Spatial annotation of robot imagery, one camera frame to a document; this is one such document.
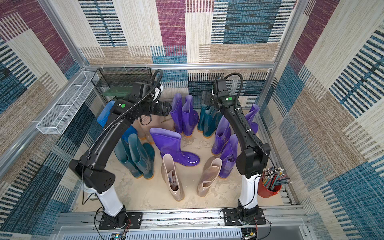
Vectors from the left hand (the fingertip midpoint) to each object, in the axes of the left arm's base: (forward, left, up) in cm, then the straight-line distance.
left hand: (166, 105), depth 76 cm
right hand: (+10, -25, -5) cm, 27 cm away
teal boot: (+7, -18, -16) cm, 25 cm away
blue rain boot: (+2, +36, -8) cm, 37 cm away
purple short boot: (-12, -28, -9) cm, 32 cm away
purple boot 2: (+2, -12, -11) cm, 16 cm away
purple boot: (-21, -30, -15) cm, 40 cm away
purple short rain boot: (-11, -1, -17) cm, 20 cm away
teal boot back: (+5, -25, -15) cm, 30 cm away
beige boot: (-30, -21, -9) cm, 38 cm away
